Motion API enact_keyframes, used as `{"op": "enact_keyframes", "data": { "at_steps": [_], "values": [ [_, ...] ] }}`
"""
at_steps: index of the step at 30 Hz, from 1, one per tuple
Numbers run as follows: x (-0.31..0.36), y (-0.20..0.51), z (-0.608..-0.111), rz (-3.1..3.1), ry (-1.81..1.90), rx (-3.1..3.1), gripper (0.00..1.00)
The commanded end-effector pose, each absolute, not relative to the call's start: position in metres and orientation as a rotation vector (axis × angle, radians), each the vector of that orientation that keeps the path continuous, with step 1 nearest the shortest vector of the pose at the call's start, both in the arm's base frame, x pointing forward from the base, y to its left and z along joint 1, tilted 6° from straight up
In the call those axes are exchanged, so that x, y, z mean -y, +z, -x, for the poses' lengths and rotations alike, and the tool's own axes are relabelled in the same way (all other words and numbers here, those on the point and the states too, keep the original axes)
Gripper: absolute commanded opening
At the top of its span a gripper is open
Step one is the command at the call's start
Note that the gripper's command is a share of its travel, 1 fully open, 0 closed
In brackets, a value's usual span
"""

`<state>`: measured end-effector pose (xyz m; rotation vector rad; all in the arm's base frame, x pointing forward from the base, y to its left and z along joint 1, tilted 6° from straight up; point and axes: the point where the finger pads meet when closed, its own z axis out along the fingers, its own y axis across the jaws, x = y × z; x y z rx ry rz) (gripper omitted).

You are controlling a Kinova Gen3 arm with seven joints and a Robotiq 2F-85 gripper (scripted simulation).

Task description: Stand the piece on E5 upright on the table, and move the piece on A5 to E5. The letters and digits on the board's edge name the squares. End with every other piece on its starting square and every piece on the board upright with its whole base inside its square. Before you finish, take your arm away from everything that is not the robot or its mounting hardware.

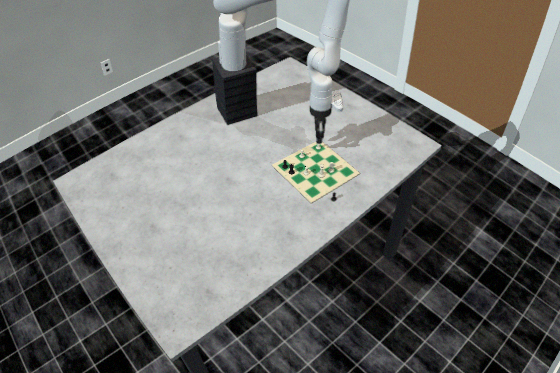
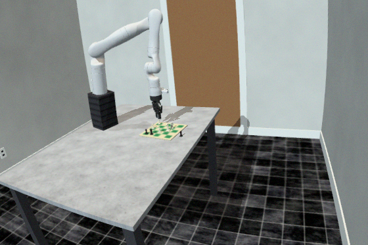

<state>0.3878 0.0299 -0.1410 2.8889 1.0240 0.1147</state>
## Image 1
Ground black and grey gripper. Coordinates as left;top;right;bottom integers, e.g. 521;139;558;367
309;107;332;144

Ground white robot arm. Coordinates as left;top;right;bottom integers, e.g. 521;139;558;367
214;0;350;112

